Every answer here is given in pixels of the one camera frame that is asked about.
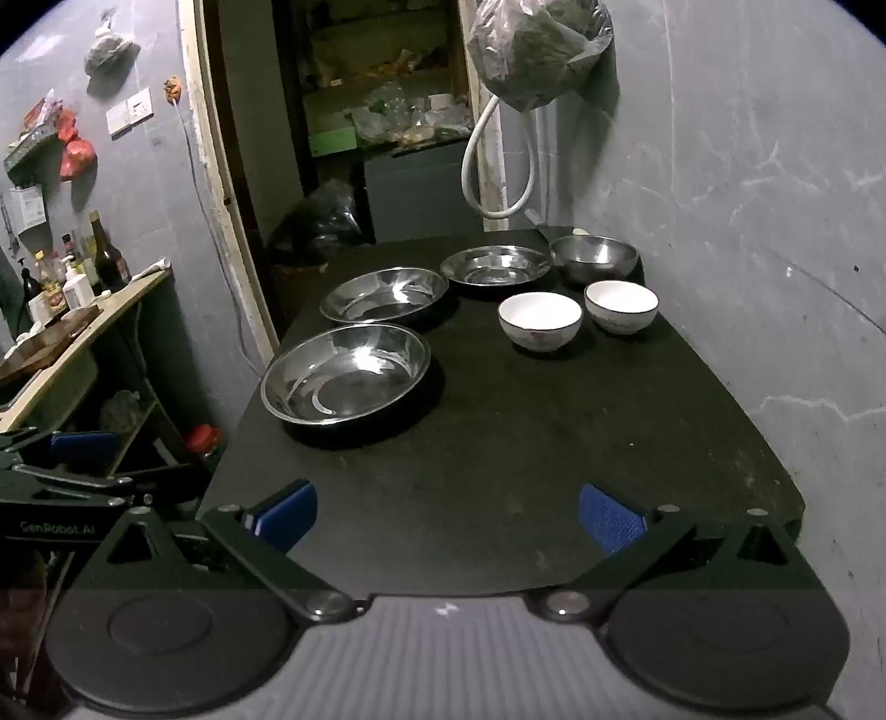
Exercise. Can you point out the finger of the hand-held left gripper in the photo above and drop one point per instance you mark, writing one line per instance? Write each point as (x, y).
(83, 444)
(69, 488)

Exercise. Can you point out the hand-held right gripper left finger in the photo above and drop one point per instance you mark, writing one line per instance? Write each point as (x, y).
(291, 516)

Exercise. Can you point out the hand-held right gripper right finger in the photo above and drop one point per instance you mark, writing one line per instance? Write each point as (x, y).
(609, 518)

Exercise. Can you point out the white ceramic bowl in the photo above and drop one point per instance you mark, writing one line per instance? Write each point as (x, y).
(621, 301)
(540, 315)

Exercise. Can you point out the stainless steel bowl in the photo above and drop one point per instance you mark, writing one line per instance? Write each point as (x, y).
(595, 259)

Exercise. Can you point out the crumpled clear bag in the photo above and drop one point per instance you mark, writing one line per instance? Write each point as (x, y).
(124, 412)

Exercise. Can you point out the wooden side shelf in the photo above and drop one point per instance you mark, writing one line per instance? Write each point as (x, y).
(76, 346)

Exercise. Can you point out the wooden cutting board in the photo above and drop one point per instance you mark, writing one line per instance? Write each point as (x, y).
(48, 339)

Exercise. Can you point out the red-lidded jar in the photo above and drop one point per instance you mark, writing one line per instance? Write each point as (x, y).
(204, 443)

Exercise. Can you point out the white plastic bottle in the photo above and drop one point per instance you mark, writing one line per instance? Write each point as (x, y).
(79, 289)

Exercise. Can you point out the dark glass bottle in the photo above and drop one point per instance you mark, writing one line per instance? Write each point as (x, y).
(29, 296)

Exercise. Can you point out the dark sauce bottle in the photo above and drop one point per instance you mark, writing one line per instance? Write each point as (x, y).
(109, 262)

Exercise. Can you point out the white cloth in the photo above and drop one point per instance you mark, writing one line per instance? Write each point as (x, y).
(149, 268)

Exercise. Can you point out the red plastic bag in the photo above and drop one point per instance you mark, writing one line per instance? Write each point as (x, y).
(77, 159)
(64, 126)

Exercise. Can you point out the black plastic bag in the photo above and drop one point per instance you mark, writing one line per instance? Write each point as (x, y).
(315, 221)

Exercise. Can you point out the kitchen cleaver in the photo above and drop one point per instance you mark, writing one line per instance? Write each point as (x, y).
(538, 225)

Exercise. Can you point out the grey cabinet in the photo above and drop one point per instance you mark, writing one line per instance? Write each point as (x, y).
(415, 194)

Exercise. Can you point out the cluttered storage shelf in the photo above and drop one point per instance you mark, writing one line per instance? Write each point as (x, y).
(332, 142)

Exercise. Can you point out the hanging clear plastic bag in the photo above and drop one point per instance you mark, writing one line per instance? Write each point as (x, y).
(533, 48)

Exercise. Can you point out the white wall box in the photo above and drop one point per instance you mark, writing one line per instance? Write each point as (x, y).
(28, 208)

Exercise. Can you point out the worn white door frame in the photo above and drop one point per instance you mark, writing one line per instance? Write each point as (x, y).
(214, 180)

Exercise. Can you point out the small wall shelf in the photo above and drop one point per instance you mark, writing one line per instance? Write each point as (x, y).
(31, 149)

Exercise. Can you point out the white wall switch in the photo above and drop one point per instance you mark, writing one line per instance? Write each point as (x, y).
(131, 109)

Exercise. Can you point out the orange wall hook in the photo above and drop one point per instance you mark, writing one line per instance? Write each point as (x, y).
(173, 88)

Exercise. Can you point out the grey hanging wall bag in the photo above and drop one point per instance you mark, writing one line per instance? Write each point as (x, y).
(111, 52)

